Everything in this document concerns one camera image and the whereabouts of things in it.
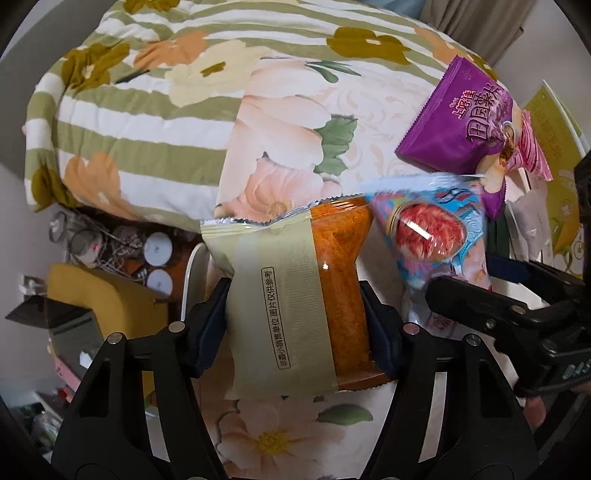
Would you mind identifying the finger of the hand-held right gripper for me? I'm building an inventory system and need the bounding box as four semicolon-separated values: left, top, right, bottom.
487;256;591;306
425;274;546;343

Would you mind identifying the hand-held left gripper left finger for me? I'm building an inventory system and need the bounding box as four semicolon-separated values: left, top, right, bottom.
51;277;232;480

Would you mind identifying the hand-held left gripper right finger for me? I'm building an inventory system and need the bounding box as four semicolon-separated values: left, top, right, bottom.
358;279;541;480

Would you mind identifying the beige orange bread packet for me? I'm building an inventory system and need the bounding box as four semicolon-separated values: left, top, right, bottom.
201;196;393;400

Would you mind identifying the light blue noodle snack packet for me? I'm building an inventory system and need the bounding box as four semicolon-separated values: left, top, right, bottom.
360;173;492;324

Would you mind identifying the green cardboard box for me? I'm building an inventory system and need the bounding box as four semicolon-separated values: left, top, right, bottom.
524;80;591;268

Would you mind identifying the purple chip bag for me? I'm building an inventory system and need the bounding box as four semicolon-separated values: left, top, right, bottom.
396;55;555;259

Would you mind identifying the person's right hand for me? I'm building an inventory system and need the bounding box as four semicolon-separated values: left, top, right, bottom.
524;390;591;433

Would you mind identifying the white curved panel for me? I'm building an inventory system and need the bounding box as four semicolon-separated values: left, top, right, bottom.
182;242;208;324

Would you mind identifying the white round lid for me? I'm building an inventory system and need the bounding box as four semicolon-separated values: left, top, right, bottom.
143;231;174;266
145;269;175;296

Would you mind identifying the yellow cushioned stool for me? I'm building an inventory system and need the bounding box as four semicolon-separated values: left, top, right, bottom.
46;263;169;402

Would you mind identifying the floral striped blanket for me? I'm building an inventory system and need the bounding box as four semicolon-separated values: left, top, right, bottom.
21;0;499;232

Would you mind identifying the beige curtain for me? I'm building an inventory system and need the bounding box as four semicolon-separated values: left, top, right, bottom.
422;0;527;65

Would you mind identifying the grey bed headboard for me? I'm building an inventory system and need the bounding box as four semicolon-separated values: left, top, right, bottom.
0;18;112;195

